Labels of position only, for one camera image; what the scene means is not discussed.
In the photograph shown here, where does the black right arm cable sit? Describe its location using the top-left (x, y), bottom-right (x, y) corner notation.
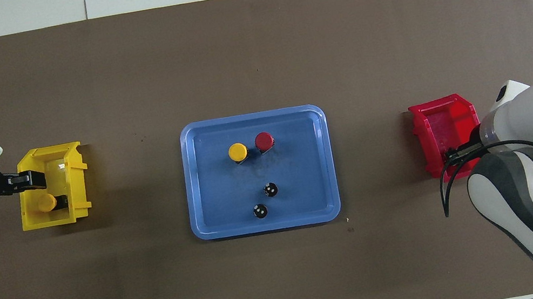
top-left (433, 135), bottom-right (533, 218)

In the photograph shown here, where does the red plastic bin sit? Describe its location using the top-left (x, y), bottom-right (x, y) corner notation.
top-left (406, 90), bottom-right (491, 186)

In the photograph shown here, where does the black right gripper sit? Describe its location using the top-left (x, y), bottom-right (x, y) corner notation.
top-left (441, 125), bottom-right (489, 165)

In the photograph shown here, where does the red push button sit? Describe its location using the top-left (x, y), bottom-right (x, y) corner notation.
top-left (253, 130), bottom-right (278, 156)

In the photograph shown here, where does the yellow plastic bin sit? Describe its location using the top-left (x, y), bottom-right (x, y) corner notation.
top-left (9, 140), bottom-right (97, 233)

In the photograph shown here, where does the brown paper mat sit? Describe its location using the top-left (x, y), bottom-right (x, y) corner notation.
top-left (0, 0), bottom-right (533, 299)

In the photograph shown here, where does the blue plastic tray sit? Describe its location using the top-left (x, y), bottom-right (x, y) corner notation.
top-left (173, 100), bottom-right (345, 246)

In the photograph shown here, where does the yellow push button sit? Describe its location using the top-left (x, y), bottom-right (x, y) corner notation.
top-left (226, 141), bottom-right (251, 167)
top-left (36, 190), bottom-right (70, 215)

